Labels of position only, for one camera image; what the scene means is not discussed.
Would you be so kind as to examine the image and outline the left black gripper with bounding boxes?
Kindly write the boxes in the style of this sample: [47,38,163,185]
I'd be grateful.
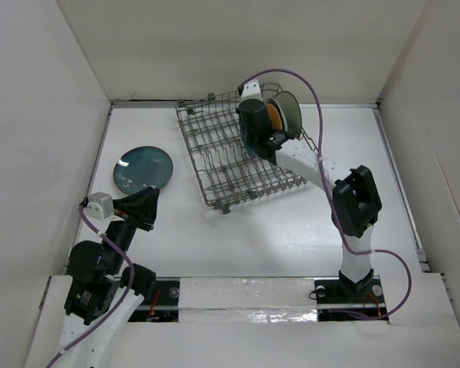
[103,185,159,272]

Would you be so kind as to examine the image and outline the orange woven round plate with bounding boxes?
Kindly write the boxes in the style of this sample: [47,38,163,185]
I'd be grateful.
[266,103,284,130]

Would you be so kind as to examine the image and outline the dark blue round plate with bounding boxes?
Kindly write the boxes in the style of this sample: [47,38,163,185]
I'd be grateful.
[113,146,174,195]

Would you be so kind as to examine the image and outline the teal scalloped plate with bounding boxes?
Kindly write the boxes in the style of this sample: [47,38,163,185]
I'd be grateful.
[240,126,255,159]

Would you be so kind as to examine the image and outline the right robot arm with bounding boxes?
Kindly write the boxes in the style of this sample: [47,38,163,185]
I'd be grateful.
[236,92,382,301]

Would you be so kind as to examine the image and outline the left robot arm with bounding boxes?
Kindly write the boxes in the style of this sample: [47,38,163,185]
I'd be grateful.
[48,187,159,367]

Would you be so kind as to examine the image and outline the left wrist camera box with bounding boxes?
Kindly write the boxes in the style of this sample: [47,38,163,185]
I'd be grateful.
[84,192,114,221]

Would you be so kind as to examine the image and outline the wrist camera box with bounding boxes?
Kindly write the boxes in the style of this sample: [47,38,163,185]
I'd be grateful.
[238,79,262,102]
[84,192,114,221]

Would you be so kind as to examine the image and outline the grey wire dish rack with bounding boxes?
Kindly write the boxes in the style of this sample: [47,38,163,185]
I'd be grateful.
[176,90,307,215]

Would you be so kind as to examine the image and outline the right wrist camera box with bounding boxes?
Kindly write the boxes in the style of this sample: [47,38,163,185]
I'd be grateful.
[238,79,262,102]

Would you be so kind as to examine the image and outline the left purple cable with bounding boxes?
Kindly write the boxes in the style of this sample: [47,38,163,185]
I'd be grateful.
[48,202,135,367]

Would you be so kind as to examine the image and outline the purple cable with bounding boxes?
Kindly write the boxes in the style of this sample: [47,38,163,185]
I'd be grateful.
[239,68,413,321]
[48,202,135,367]

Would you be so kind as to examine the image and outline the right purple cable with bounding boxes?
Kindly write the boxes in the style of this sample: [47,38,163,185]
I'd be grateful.
[239,68,413,321]

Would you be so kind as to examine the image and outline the white foam front rail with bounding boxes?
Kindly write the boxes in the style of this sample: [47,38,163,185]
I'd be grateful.
[178,278,318,324]

